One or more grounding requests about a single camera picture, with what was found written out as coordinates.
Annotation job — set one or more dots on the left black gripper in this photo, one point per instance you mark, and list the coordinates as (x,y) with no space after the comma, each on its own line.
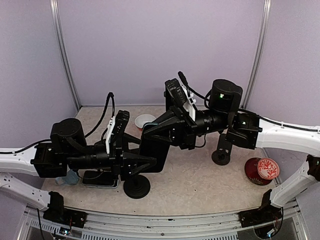
(119,164)

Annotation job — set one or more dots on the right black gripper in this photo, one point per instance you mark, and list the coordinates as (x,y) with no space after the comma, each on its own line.
(184,132)

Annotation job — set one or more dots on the black phone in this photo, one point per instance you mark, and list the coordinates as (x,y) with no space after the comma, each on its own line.
(100,179)
(153,149)

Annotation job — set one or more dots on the black pole phone stand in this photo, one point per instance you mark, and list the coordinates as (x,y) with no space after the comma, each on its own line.
(137,187)
(167,100)

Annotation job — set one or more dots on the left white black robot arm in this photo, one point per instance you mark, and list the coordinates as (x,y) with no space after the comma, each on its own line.
(40,160)

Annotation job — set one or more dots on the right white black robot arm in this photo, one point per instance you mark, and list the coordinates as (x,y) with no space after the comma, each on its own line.
(249,130)

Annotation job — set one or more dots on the right flat black phone stand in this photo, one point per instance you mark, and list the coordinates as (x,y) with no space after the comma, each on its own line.
(222,155)

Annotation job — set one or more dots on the orange white bowl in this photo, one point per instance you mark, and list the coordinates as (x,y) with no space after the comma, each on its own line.
(142,119)

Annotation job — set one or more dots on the light blue mug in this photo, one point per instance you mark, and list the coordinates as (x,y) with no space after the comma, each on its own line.
(70,179)

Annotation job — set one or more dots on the dark red saucer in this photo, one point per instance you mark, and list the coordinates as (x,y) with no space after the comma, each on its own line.
(251,171)

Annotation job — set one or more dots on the red patterned bowl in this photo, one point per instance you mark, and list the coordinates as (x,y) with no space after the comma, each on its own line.
(268,169)

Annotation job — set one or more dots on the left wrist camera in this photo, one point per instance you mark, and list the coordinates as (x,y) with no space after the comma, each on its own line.
(116,128)

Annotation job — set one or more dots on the right aluminium frame post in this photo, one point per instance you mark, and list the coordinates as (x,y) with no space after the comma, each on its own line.
(258,53)

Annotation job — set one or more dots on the aluminium frame post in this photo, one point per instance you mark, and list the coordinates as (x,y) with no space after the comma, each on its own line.
(258,53)
(63,53)

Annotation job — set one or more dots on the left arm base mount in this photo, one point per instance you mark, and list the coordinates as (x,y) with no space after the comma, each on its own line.
(65,216)

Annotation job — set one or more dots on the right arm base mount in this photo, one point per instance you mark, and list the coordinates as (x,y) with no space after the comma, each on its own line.
(263,214)

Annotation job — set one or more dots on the left aluminium frame post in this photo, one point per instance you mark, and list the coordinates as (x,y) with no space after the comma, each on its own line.
(63,53)

